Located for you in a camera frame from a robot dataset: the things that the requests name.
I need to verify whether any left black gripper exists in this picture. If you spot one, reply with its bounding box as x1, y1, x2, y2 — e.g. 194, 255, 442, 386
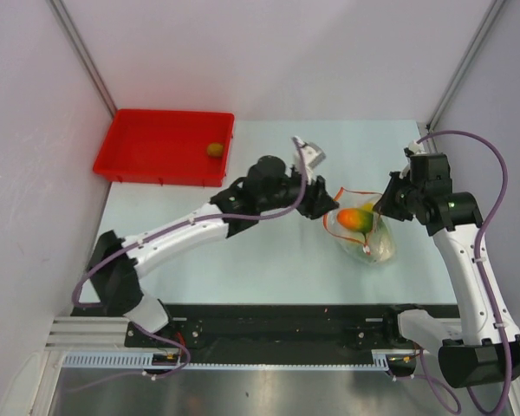
257, 163, 337, 218

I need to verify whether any orange green fake mango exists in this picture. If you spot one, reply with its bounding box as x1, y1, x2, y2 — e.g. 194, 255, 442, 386
336, 208, 374, 233

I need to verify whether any clear zip top bag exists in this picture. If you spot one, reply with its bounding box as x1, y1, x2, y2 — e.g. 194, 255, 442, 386
322, 187, 396, 264

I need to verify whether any brown fake kiwi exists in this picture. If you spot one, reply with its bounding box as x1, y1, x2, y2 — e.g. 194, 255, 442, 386
206, 142, 224, 159

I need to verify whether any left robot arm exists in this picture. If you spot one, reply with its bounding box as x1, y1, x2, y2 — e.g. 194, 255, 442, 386
87, 156, 338, 347

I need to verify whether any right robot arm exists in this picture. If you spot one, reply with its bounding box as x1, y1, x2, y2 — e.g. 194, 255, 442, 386
374, 150, 520, 388

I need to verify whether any yellow fake lemon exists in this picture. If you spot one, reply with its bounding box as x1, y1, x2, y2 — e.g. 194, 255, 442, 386
360, 202, 374, 212

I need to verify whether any red plastic tray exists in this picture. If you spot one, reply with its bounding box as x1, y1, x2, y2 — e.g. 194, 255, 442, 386
93, 108, 235, 187

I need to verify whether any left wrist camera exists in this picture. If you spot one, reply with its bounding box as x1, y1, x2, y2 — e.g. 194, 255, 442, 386
292, 136, 326, 176

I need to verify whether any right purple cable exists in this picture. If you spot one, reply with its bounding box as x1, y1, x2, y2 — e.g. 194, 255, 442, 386
409, 129, 510, 413

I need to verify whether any white slotted cable duct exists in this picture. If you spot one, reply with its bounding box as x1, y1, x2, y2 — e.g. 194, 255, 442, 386
62, 351, 389, 372

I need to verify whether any aluminium frame rail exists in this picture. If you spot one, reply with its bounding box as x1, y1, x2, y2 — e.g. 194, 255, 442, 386
45, 316, 129, 352

